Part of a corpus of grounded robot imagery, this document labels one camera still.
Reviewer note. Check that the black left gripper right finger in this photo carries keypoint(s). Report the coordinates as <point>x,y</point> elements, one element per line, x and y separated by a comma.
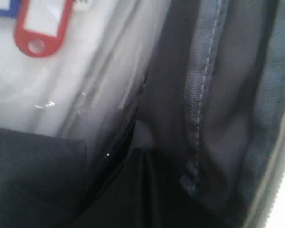
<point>143,194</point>

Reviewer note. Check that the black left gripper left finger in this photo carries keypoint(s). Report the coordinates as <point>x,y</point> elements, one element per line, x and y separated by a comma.
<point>42,180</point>

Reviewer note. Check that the cream duffel bag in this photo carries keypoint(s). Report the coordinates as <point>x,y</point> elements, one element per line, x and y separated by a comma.
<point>212,102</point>

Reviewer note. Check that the colourful key tag bunch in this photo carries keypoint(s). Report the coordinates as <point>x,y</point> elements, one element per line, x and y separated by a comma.
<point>41,25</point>

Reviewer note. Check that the clear plastic bag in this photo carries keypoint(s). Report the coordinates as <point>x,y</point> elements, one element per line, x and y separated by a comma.
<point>87,89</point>

